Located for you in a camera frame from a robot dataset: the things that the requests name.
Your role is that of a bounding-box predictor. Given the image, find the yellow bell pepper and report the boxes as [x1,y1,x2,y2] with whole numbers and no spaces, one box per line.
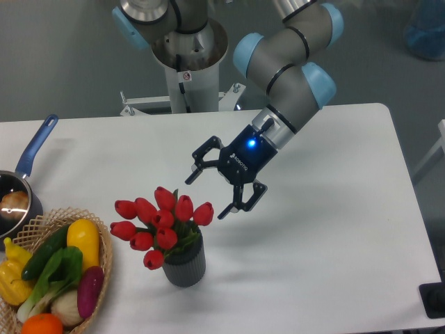
[1,237,34,306]

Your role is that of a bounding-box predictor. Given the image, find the green bok choy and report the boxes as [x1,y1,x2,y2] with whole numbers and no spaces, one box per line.
[17,246,83,323]

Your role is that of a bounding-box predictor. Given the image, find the orange fruit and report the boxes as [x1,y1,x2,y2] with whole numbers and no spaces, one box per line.
[21,313,63,334]

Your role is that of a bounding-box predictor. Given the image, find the yellow squash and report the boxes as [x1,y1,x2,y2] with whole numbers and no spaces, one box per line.
[67,218,99,272]

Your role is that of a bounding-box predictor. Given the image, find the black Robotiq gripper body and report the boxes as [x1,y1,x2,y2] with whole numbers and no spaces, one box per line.
[217,125,277,185]

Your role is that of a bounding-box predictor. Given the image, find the blue handled saucepan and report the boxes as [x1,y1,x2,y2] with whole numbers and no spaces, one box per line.
[1,114,58,240]

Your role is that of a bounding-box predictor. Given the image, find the white furniture frame at right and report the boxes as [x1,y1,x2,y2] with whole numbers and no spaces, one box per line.
[411,120,444,185]

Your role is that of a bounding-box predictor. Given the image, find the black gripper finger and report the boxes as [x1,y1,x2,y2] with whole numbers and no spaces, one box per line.
[217,180,268,221]
[184,135,224,185]

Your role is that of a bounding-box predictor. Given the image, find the purple eggplant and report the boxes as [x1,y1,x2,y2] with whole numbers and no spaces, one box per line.
[77,266,104,319]

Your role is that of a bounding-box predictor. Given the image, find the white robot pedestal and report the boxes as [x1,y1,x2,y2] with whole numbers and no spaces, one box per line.
[120,18,245,116]

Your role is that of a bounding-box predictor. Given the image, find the black device at table edge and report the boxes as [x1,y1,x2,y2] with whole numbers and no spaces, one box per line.
[419,283,444,319]

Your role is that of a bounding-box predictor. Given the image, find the bread roll in pan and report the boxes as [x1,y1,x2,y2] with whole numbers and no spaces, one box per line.
[1,191,29,221]

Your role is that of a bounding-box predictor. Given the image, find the dark grey ribbed vase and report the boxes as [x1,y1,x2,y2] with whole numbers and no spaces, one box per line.
[162,229,207,287]

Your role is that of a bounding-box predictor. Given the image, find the green cucumber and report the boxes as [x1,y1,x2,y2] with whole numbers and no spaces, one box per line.
[22,225,70,281]

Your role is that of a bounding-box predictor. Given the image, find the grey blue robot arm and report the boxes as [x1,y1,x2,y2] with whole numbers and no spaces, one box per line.
[112,1,344,213]

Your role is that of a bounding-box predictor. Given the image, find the red tulip bouquet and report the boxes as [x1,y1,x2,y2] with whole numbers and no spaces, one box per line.
[111,186,214,270]

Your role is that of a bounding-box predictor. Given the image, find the blue bag in background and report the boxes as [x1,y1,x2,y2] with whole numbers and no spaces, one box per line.
[403,0,444,61]

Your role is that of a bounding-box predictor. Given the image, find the woven wicker basket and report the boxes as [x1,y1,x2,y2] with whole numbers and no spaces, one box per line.
[12,207,113,334]

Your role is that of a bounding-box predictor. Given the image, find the white garlic bulb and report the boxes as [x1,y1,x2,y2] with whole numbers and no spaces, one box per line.
[51,289,83,327]

